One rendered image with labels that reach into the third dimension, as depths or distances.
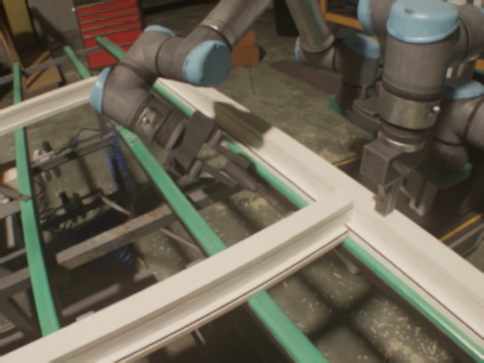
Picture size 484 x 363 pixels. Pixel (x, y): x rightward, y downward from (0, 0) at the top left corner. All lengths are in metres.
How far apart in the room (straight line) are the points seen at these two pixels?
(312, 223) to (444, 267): 0.23
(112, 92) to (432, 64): 0.56
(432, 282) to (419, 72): 0.35
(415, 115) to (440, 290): 0.30
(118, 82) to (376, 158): 0.49
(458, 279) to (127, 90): 0.68
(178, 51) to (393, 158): 0.42
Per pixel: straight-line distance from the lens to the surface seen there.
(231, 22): 0.71
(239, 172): 0.72
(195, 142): 0.71
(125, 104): 0.71
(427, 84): 0.49
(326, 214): 0.63
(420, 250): 0.61
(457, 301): 0.63
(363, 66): 1.41
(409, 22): 0.46
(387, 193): 0.61
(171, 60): 0.68
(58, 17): 7.62
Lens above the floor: 1.37
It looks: 38 degrees down
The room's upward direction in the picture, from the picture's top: 4 degrees counter-clockwise
